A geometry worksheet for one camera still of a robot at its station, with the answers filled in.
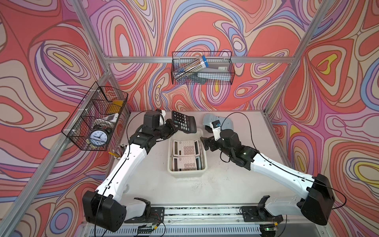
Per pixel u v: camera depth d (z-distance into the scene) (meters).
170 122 0.65
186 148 0.93
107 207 0.37
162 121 0.60
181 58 0.88
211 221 0.73
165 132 0.64
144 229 0.72
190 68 0.80
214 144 0.68
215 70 0.88
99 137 0.68
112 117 0.74
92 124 0.75
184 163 0.86
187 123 0.79
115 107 0.78
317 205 0.38
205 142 0.67
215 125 0.65
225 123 0.64
